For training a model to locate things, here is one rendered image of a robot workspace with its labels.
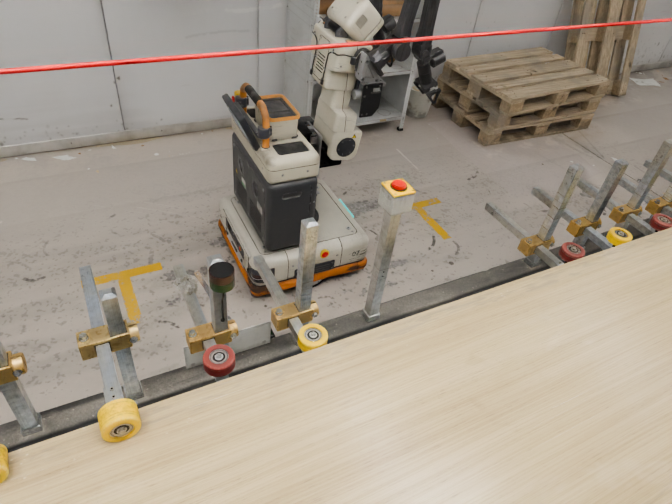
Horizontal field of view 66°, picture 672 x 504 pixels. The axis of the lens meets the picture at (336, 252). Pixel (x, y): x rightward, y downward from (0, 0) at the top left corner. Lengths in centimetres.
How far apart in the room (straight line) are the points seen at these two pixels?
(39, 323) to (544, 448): 225
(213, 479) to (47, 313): 181
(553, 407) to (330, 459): 58
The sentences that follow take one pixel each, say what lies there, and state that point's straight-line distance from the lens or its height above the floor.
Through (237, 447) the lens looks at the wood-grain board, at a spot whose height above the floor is 90.
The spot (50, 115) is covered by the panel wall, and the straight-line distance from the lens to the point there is 395.
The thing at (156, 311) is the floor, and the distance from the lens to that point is 272.
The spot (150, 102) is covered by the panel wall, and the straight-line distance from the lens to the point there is 398.
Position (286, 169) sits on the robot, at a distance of 228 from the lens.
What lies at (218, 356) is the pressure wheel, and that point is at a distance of 135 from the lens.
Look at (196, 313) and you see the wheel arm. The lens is 151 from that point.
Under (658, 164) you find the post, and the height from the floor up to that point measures 107.
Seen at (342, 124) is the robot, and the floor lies 85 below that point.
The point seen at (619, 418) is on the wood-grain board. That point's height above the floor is 90.
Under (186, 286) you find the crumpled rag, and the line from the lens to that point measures 157.
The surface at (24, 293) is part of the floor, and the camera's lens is 299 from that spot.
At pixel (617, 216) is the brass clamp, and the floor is 83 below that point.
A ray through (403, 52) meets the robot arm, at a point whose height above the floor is 124.
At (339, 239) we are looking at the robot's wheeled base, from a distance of 268.
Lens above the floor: 198
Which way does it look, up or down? 41 degrees down
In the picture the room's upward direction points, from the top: 8 degrees clockwise
